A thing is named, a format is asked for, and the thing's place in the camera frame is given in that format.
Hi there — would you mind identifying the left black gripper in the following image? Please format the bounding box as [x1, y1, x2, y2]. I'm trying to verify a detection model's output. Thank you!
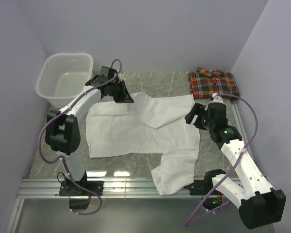
[109, 80, 134, 104]

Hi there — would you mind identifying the white long sleeve shirt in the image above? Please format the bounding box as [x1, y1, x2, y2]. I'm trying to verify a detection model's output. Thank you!
[86, 92, 200, 195]

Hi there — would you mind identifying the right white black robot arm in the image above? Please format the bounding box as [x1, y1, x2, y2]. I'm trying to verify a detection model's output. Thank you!
[185, 102, 286, 229]

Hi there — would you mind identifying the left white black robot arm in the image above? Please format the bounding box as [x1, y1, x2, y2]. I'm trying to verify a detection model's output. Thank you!
[39, 66, 134, 195]

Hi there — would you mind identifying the folded plaid flannel shirt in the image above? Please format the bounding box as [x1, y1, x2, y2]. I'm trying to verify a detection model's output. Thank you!
[187, 67, 240, 99]

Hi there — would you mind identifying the white plastic laundry basket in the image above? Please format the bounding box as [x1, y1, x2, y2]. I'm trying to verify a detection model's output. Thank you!
[35, 53, 94, 108]

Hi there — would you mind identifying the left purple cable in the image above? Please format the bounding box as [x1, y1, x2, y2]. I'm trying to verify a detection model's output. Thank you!
[37, 59, 123, 216]

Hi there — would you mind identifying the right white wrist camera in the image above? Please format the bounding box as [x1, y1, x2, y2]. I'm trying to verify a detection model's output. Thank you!
[211, 93, 224, 103]

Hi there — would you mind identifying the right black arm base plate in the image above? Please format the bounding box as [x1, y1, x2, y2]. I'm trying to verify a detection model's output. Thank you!
[188, 179, 228, 211]

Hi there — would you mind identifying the aluminium mounting rail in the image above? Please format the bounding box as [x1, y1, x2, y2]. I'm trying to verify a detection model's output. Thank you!
[16, 178, 204, 199]

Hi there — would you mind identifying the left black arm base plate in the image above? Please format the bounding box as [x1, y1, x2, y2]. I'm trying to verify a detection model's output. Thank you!
[58, 180, 104, 211]

